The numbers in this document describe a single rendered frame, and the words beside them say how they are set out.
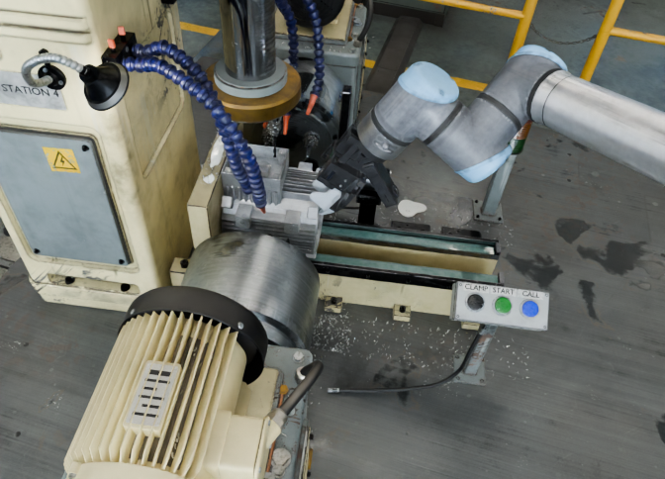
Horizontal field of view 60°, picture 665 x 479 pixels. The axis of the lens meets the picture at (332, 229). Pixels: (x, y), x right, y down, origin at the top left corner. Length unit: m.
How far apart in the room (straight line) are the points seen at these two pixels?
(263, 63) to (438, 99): 0.30
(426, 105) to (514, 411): 0.68
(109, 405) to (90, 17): 0.53
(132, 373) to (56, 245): 0.66
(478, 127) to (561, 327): 0.65
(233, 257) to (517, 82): 0.54
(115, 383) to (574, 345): 1.06
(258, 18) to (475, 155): 0.41
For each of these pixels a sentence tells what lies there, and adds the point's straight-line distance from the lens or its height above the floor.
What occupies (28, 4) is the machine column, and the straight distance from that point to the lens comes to 0.94.
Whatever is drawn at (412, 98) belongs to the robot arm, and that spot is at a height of 1.39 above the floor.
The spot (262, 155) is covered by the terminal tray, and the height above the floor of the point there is 1.12.
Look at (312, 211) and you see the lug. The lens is 1.17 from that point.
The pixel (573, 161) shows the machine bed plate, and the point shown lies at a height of 0.80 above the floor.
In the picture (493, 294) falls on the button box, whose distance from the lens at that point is 1.11.
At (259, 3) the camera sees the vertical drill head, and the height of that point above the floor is 1.49.
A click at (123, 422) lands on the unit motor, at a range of 0.63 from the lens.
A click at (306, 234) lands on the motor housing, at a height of 1.04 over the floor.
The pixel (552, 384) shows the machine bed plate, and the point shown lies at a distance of 1.38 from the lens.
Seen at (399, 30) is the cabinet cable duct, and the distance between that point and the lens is 4.17.
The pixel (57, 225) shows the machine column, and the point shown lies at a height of 1.08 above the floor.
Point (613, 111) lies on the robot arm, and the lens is 0.91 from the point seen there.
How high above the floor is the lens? 1.91
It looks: 46 degrees down
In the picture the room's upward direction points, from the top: 5 degrees clockwise
